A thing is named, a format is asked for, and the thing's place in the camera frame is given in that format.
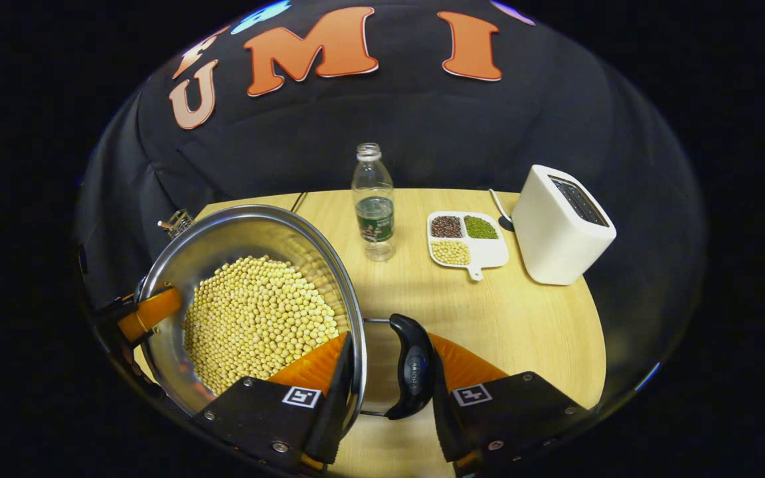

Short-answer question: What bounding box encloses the dark red beans heap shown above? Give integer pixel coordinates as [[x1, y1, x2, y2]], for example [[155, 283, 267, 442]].
[[430, 216, 464, 238]]

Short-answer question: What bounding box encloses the small wire basket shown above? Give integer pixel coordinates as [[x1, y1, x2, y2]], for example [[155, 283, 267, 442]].
[[157, 208, 197, 241]]

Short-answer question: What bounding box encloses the clear plastic bottle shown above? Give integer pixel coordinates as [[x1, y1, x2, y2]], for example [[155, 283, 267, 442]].
[[351, 142, 398, 262]]

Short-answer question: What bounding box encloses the steel pot with black handles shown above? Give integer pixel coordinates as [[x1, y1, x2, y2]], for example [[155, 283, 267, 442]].
[[135, 203, 438, 422]]

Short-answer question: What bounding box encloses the green mung beans heap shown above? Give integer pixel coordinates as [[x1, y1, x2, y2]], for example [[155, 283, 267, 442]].
[[464, 216, 499, 240]]

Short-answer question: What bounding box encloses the white toaster cord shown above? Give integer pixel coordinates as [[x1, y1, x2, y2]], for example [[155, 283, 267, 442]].
[[487, 189, 517, 233]]

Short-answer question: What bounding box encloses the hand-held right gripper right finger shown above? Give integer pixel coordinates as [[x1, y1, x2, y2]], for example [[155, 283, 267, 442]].
[[428, 332, 590, 477]]

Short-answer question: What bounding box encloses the small soybeans heap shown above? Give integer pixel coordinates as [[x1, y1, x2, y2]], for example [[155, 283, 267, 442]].
[[431, 240, 471, 265]]

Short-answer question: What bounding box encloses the pile of yellow soybeans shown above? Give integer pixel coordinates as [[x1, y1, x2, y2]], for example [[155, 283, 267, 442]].
[[182, 256, 342, 397]]

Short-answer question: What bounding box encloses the white divided plate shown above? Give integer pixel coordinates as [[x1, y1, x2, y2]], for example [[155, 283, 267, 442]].
[[426, 210, 511, 282]]

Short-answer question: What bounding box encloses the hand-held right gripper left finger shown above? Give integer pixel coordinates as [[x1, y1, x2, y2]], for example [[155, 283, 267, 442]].
[[190, 331, 357, 475]]

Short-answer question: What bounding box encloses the white toaster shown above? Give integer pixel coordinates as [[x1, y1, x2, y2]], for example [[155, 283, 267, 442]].
[[511, 164, 618, 286]]

